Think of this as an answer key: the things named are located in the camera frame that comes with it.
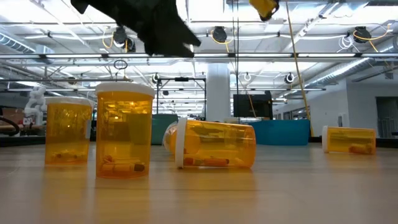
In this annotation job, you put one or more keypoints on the blue plastic bin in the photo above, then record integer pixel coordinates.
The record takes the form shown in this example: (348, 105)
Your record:
(281, 133)

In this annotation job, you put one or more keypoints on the orange pill bottle white cap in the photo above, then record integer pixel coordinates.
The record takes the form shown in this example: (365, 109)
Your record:
(217, 146)
(170, 140)
(348, 140)
(124, 133)

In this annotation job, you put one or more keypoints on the long ceiling light bar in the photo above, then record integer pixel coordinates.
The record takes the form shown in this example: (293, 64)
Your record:
(74, 55)

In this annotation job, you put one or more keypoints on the orange pill bottle white label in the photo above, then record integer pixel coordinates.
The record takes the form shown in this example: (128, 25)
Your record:
(66, 137)

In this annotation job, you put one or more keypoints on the teal plastic bin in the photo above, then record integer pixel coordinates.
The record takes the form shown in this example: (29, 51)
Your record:
(160, 129)

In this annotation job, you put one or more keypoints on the slim orange pill bottle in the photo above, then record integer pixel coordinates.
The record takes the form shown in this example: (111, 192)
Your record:
(262, 7)

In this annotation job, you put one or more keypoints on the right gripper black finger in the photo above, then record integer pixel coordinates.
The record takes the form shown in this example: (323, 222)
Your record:
(274, 11)

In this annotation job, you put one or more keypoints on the dark door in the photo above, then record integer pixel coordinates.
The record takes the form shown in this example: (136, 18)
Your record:
(387, 116)

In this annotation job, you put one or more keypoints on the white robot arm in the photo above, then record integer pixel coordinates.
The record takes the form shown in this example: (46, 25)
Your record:
(35, 102)

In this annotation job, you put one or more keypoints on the black metal stand frame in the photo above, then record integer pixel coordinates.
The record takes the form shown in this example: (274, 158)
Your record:
(182, 79)

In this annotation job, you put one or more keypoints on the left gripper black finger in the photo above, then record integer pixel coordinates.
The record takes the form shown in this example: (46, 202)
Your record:
(168, 46)
(180, 25)

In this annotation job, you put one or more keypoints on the silver ventilation duct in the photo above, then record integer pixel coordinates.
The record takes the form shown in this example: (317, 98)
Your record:
(342, 70)
(12, 43)

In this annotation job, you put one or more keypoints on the black monitor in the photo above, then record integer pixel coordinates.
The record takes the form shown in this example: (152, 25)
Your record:
(252, 105)

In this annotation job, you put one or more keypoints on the cardboard box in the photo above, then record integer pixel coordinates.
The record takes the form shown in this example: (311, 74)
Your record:
(12, 112)

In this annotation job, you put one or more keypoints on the white building column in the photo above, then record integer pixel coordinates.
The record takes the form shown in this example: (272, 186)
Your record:
(217, 93)

